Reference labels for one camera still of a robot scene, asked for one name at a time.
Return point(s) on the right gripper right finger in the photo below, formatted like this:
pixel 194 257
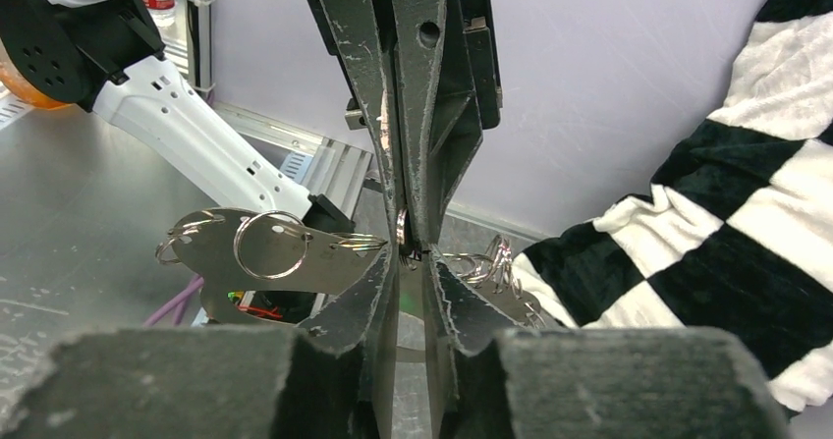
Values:
pixel 489 377

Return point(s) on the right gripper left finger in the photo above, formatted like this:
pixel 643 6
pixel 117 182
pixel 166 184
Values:
pixel 329 377

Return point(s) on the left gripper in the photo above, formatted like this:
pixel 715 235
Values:
pixel 448 92

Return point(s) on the metal key organizer plate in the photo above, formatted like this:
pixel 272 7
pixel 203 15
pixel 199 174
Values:
pixel 273 253

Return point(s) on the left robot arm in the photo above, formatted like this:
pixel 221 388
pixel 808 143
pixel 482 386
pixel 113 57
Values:
pixel 107 56

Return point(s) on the black and white checkered pillow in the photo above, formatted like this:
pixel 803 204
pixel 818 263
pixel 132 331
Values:
pixel 736 231

